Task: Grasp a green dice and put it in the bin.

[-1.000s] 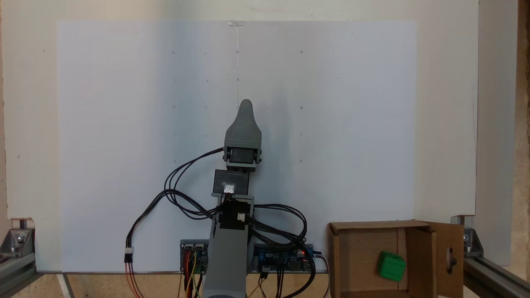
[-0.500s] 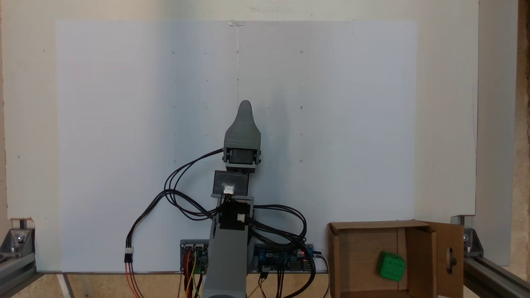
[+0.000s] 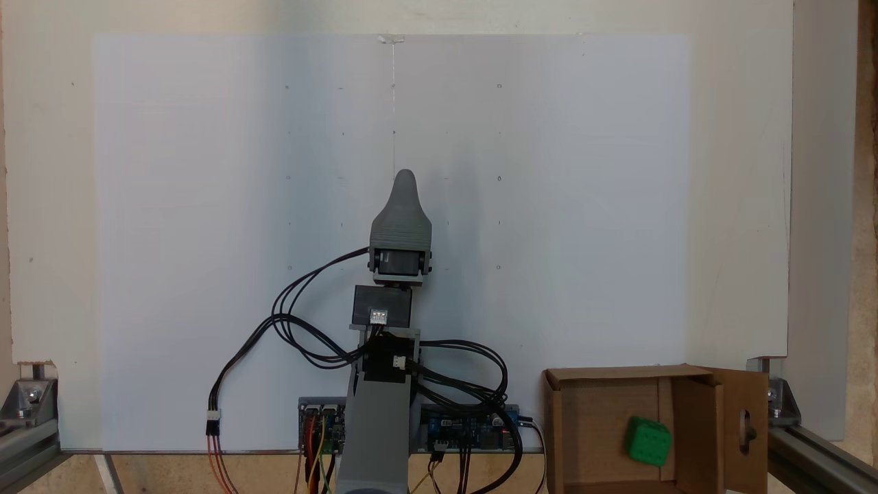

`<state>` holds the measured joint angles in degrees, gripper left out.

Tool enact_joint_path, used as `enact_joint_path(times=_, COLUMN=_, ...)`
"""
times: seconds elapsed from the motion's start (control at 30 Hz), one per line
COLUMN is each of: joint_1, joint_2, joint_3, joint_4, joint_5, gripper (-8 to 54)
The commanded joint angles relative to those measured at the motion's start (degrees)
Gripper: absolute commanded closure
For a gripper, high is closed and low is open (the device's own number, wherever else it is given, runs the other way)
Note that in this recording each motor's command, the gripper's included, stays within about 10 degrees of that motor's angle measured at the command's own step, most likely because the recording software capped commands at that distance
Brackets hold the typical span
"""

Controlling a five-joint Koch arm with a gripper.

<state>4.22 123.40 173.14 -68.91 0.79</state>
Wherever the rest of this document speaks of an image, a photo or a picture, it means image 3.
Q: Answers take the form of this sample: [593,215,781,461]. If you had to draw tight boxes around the green jumper wire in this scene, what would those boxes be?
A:
[320,439,340,494]

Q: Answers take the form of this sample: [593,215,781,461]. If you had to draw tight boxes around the yellow black wire pair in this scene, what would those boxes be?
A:
[410,439,450,494]

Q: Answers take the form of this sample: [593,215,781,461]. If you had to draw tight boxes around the metal corner bracket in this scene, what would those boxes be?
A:
[767,376,802,427]
[0,377,59,421]

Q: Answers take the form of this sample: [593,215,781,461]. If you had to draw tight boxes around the open cardboard box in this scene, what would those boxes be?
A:
[542,364,770,494]

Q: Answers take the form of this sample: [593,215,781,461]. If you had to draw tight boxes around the aluminium frame post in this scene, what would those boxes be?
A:
[767,422,878,494]
[0,415,64,494]

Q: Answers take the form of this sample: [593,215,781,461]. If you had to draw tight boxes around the blue power circuit board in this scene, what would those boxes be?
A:
[418,405,522,454]

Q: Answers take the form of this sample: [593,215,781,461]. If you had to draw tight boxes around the black servo cable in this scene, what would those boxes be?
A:
[271,247,375,369]
[412,340,524,494]

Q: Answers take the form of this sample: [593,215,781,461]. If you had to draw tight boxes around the thin black power cable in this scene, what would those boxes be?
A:
[518,414,549,494]

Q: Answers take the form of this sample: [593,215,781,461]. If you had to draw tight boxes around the large white paper sheet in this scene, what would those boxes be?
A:
[93,33,690,454]

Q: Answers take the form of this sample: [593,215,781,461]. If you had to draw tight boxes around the red jumper wire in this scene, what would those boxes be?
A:
[305,412,323,494]

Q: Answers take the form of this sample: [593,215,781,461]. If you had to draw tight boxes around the red orange twin wire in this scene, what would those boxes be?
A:
[206,434,239,494]

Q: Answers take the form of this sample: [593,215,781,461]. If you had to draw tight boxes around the yellow jumper wire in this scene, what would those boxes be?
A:
[312,415,329,494]

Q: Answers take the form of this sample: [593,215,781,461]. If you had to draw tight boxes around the black twin cable white connector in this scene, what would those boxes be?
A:
[206,312,357,436]

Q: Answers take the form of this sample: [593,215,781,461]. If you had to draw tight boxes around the green dice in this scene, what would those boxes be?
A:
[624,416,673,468]

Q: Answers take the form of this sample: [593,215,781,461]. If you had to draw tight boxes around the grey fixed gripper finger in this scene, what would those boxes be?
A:
[370,169,433,249]

